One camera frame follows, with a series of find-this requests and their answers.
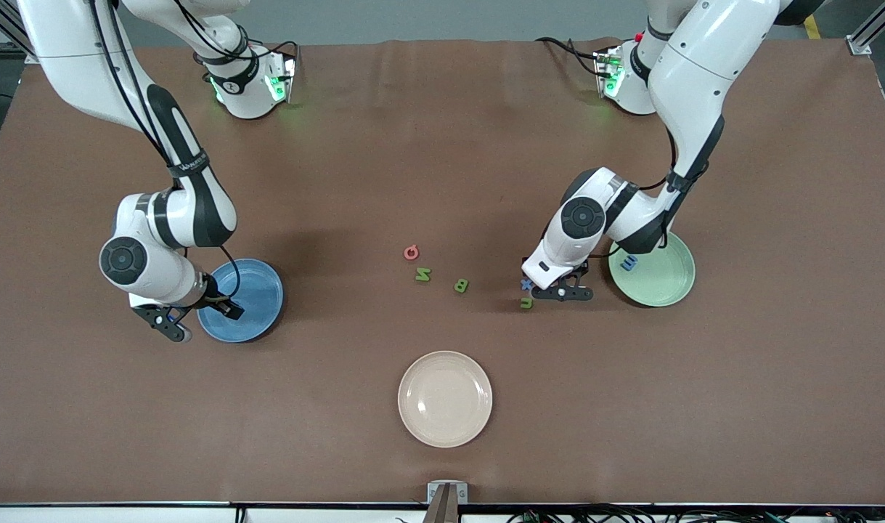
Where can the blue letter m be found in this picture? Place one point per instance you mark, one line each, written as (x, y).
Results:
(629, 264)

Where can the green letter B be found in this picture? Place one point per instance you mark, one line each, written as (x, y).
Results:
(461, 286)

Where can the green letter N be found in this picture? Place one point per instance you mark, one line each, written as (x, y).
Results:
(423, 274)

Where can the pink letter Q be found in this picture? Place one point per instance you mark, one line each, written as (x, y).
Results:
(406, 253)

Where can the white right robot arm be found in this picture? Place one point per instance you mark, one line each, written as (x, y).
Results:
(72, 58)

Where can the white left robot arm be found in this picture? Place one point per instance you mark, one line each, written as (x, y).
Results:
(692, 80)

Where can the blue plate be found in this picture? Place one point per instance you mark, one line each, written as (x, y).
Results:
(257, 290)

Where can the green plate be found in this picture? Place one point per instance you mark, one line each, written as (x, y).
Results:
(663, 280)

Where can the beige plate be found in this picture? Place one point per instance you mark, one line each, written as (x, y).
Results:
(445, 399)

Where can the brown table cover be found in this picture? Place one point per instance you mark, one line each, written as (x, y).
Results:
(486, 145)

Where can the silver base connector bracket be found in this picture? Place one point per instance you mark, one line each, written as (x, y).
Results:
(609, 73)
(282, 76)

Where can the white table edge rail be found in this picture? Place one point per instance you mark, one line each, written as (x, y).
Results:
(123, 514)

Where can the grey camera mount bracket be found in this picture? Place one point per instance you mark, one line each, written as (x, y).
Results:
(448, 501)

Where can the aluminium frame post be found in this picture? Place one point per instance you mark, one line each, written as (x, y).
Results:
(14, 30)
(859, 45)

